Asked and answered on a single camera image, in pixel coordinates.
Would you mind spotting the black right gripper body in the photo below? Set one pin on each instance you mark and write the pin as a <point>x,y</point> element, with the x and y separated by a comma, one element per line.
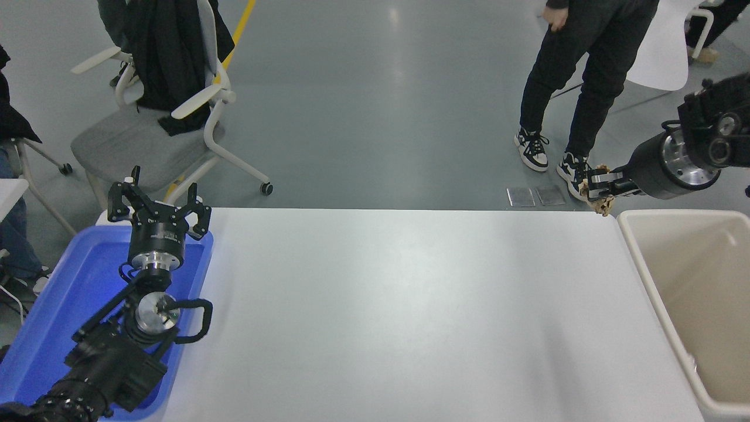
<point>650,170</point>

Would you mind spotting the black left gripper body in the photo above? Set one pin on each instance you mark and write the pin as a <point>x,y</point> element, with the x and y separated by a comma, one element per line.
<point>159,233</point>

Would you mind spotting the tan paper ball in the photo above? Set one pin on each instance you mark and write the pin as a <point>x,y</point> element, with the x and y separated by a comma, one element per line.
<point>603,206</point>

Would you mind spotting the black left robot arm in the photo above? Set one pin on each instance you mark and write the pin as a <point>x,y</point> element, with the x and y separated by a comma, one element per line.
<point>111,363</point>

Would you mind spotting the person's hand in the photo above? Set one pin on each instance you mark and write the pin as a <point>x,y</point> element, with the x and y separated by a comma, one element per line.
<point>555,17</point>

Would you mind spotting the grey office chair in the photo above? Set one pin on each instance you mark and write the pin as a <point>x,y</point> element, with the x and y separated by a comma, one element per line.
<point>123,143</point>

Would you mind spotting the silver floor plate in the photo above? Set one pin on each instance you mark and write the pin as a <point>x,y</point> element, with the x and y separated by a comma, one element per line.
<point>551,195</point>
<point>521,197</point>

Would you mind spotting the blue plastic tray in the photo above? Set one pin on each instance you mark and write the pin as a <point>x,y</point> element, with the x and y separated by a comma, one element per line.
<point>64,293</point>

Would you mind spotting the standing person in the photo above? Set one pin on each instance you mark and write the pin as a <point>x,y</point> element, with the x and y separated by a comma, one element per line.
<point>592,64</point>

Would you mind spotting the small white table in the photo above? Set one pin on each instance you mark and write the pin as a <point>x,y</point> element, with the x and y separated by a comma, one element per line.
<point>9,192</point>

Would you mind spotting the white chair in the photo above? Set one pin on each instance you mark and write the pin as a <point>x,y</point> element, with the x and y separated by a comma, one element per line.
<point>662,53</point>
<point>709,26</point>

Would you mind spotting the large pale bin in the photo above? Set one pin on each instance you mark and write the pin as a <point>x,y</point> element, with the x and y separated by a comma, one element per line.
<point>697,293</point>

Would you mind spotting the seated person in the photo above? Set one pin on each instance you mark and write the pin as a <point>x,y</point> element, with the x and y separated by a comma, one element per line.
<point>12,111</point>

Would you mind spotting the black jacket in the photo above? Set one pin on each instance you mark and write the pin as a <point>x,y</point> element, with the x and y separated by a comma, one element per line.
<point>161,53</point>

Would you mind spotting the white chair frame with casters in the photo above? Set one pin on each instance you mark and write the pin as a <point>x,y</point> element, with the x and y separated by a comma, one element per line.
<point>41,153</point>

